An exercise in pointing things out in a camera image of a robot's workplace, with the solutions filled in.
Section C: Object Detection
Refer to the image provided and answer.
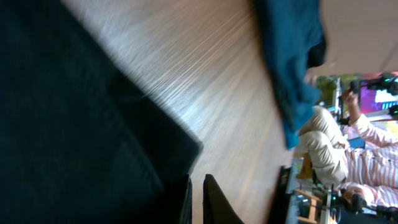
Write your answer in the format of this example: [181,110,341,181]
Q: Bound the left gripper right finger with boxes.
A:
[203,174,243,224]

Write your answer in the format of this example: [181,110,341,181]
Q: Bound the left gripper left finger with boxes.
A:
[174,174,192,224]

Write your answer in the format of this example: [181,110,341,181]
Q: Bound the black shorts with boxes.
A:
[1,1,202,223]

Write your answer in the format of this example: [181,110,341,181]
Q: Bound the person in striped shirt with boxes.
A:
[295,90,397,207]

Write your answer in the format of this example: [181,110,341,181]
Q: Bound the blue t-shirt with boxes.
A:
[254,0,327,148]

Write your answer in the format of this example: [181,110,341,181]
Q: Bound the background robot equipment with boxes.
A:
[349,72,397,121]

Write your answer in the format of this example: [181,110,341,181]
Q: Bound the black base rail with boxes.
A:
[267,166,299,224]

